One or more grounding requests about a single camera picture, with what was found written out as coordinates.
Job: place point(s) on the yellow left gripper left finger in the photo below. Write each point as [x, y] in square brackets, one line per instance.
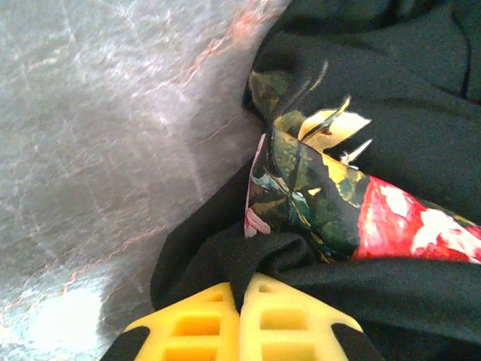
[195, 331]

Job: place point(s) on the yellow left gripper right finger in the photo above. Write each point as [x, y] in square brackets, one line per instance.
[285, 327]

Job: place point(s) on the black t-shirt with floral print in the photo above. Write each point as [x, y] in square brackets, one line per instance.
[413, 150]

